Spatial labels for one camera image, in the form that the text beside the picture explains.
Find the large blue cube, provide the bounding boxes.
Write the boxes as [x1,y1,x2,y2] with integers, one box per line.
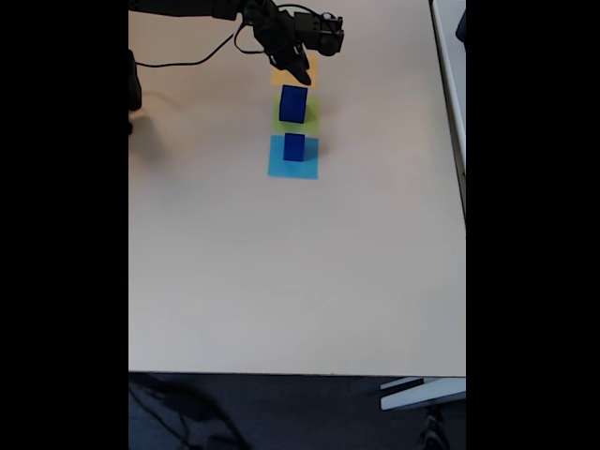
[278,84,309,125]

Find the medium blue cube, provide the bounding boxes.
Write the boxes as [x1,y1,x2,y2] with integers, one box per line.
[282,132,307,163]

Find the orange paper square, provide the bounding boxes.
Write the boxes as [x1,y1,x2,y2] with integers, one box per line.
[270,53,320,89]

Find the green paper square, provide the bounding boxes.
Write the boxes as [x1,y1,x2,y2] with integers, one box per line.
[272,93,323,135]

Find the light blue paper square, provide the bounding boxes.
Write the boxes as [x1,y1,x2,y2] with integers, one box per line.
[266,134,321,181]

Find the white neighbouring desk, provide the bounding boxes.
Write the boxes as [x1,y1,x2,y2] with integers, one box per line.
[429,0,467,229]

